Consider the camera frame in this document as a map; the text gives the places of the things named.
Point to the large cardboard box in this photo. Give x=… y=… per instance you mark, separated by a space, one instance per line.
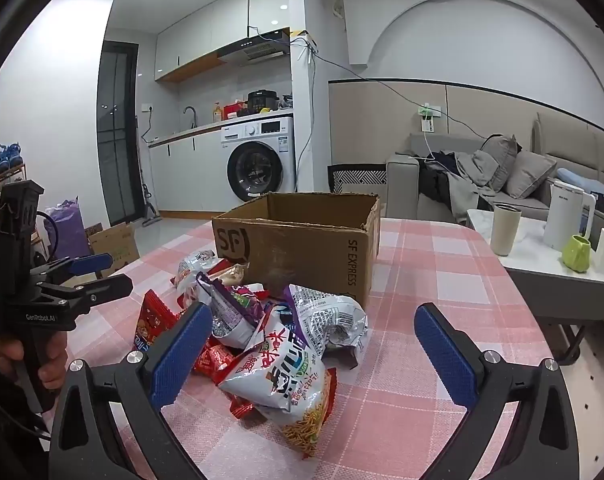
x=307 y=255

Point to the dark glass door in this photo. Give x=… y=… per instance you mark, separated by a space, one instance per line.
x=116 y=135

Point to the yellow bottle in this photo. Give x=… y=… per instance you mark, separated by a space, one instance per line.
x=216 y=112

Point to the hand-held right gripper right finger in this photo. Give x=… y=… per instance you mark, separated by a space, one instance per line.
x=444 y=355

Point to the pink checked tablecloth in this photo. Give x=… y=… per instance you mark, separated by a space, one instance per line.
x=432 y=270

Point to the white washing machine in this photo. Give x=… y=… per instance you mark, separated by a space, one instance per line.
x=259 y=160

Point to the dark clothes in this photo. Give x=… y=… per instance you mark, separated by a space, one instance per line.
x=434 y=180

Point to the person's left forearm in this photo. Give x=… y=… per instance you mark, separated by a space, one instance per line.
x=6 y=435

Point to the green mug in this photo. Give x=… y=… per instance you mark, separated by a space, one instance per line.
x=576 y=255

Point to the white dotted rug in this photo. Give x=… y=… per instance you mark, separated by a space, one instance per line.
x=597 y=400

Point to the wall power strip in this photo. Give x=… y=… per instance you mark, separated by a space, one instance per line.
x=427 y=117

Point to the grey coat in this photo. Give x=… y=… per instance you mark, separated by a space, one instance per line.
x=469 y=180

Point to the black pressure cooker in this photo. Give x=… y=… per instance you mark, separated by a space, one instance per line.
x=263 y=102

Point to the steel range hood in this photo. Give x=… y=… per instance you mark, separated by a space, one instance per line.
x=254 y=50

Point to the dark grey cushion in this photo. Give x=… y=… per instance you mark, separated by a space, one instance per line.
x=499 y=160

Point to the large white noodle snack bag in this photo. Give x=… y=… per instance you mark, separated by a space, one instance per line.
x=282 y=375

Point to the black white patterned board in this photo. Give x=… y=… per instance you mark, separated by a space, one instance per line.
x=357 y=177

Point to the light blue pillow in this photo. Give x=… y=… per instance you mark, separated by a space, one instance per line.
x=582 y=182

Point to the white red snack packet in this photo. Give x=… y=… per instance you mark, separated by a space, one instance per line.
x=194 y=270

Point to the white marble coffee table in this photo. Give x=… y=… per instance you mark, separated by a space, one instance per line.
x=532 y=260

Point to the light grey cushion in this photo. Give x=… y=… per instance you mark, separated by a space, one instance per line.
x=529 y=175

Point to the small brown cardboard box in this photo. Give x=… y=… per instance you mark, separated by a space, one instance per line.
x=114 y=250

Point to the grey sofa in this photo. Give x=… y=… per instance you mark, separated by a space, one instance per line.
x=572 y=140

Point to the curved kitchen faucet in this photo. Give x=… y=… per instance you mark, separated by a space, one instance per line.
x=192 y=112

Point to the white electric kettle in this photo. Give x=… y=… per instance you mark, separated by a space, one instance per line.
x=564 y=215

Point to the white cabinets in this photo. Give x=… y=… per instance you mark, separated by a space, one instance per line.
x=186 y=175
x=206 y=30

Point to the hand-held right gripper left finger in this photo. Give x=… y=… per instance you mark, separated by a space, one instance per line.
x=181 y=355

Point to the beige tumbler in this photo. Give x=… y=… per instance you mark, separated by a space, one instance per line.
x=505 y=230

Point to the small red snack packet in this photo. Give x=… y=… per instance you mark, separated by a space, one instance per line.
x=214 y=362
x=242 y=406

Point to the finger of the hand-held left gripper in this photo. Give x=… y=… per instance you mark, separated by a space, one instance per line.
x=111 y=285
x=94 y=261

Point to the white lower cabinets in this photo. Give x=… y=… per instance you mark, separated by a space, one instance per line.
x=186 y=175

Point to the white upper cabinets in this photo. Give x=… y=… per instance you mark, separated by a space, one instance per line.
x=206 y=30

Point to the red box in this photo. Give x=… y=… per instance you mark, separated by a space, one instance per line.
x=233 y=110

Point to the blue shoe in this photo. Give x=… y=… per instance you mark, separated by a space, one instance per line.
x=0 y=157
x=14 y=154

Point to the person's left hand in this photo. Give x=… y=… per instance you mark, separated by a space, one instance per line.
x=52 y=367

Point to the purple plastic bag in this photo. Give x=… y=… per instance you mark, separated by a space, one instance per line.
x=66 y=230

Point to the purple silver snack bag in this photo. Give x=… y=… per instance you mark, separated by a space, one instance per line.
x=231 y=310

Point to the grey floor mop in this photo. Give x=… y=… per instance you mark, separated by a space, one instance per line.
x=149 y=212

